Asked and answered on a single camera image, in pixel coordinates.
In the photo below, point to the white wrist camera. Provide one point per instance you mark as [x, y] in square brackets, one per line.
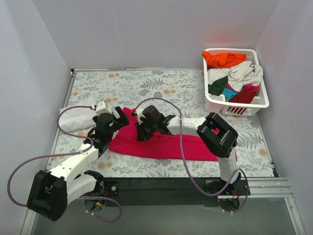
[100, 108]
[138, 113]

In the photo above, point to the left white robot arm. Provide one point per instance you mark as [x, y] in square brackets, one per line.
[52, 191]

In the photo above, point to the pink garment in basket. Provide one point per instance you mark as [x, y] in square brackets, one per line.
[251, 88]

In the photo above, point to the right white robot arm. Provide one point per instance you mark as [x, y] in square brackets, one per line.
[217, 135]

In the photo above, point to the magenta t shirt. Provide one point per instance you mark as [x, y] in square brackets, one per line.
[158, 146]

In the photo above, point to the aluminium frame rail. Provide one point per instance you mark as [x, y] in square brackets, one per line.
[269, 210]

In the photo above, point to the orange t shirt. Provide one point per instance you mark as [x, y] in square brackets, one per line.
[223, 60]

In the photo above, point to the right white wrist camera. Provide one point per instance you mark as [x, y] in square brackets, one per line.
[138, 113]

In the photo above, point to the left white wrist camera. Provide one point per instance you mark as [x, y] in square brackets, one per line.
[100, 108]

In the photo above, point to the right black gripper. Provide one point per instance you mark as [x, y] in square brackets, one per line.
[143, 126]

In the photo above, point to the white grey t shirt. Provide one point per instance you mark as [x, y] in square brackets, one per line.
[237, 76]

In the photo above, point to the folded white t shirt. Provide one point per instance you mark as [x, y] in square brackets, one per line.
[77, 119]

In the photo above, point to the dark red t shirt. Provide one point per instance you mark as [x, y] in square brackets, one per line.
[243, 97]

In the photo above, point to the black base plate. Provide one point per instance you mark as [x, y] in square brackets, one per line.
[166, 192]

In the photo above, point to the dark green t shirt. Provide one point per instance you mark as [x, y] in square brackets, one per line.
[218, 86]

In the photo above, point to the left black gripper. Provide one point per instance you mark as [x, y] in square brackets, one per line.
[117, 120]

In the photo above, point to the teal t shirt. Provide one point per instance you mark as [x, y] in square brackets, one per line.
[229, 93]

